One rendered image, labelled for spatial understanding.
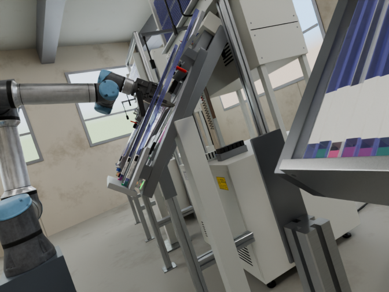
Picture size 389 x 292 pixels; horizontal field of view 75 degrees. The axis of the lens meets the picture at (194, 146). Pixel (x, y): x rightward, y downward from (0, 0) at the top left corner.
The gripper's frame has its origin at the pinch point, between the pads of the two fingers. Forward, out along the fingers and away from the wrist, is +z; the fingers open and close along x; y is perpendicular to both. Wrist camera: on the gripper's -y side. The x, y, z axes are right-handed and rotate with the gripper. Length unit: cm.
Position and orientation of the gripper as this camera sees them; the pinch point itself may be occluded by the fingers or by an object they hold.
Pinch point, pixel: (171, 106)
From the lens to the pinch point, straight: 127.4
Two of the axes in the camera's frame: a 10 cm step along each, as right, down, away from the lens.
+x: -3.5, 0.7, 9.3
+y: 2.4, -9.6, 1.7
